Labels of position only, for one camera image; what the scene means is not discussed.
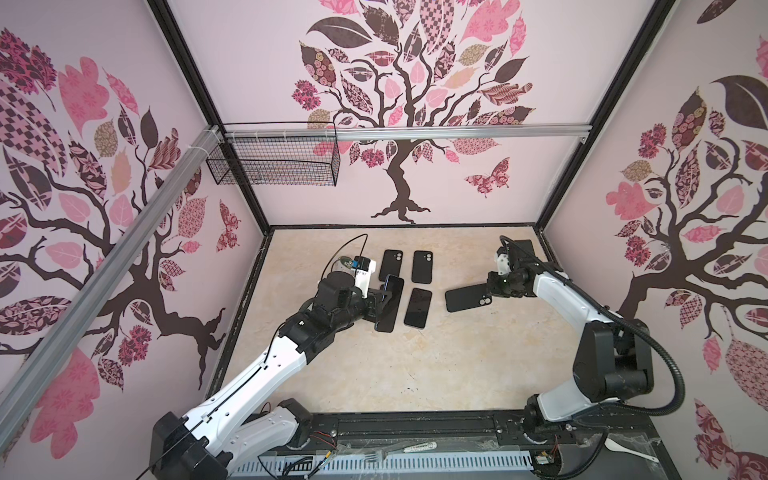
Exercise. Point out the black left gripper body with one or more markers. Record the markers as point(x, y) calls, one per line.
point(371, 312)

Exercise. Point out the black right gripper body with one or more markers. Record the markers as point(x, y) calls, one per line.
point(498, 284)

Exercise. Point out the black smartphone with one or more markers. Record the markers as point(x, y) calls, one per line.
point(386, 321)

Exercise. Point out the black phone case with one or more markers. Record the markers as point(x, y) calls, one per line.
point(422, 267)
point(391, 264)
point(467, 298)

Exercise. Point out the purple smartphone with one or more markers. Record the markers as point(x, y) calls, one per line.
point(418, 308)

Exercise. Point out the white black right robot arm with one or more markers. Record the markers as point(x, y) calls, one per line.
point(611, 364)

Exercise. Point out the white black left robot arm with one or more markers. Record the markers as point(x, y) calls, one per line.
point(215, 438)

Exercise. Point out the white plastic spoon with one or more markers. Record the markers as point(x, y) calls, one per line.
point(613, 446)

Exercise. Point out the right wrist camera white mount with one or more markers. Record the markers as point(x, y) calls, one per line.
point(502, 261)

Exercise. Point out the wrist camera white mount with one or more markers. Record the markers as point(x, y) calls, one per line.
point(363, 268)
point(502, 261)

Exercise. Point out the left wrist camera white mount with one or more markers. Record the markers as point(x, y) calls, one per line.
point(363, 268)

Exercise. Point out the white slotted cable duct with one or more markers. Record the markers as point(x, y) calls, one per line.
point(357, 465)

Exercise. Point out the aluminium rail back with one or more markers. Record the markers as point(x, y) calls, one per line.
point(415, 133)

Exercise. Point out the aluminium rail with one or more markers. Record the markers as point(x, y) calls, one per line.
point(21, 395)
point(415, 133)

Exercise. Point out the black wire basket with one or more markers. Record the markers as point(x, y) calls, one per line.
point(277, 154)

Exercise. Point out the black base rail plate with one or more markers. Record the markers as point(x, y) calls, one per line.
point(569, 450)

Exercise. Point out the aluminium rail left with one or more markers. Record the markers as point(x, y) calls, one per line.
point(21, 395)

